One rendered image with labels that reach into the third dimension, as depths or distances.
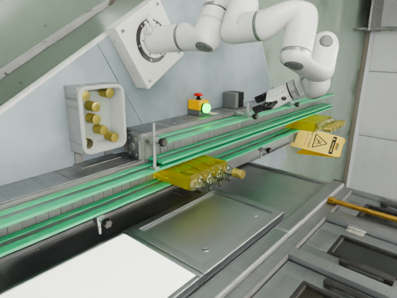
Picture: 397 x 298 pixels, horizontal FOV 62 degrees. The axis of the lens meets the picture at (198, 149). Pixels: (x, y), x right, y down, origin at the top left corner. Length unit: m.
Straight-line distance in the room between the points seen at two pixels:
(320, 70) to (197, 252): 0.64
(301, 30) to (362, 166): 6.34
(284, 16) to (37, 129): 0.81
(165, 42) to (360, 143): 6.18
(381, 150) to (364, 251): 5.86
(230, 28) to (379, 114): 6.04
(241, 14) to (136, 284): 0.80
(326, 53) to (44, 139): 0.90
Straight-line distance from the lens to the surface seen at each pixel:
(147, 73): 1.29
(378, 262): 1.22
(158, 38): 1.22
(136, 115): 1.36
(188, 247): 1.06
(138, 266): 0.99
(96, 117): 1.17
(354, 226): 1.36
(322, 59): 1.04
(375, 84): 6.91
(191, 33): 1.11
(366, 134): 7.06
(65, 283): 0.98
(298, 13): 0.99
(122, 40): 1.23
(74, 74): 1.19
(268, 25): 0.98
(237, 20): 1.03
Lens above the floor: 1.79
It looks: 38 degrees down
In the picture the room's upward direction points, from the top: 105 degrees clockwise
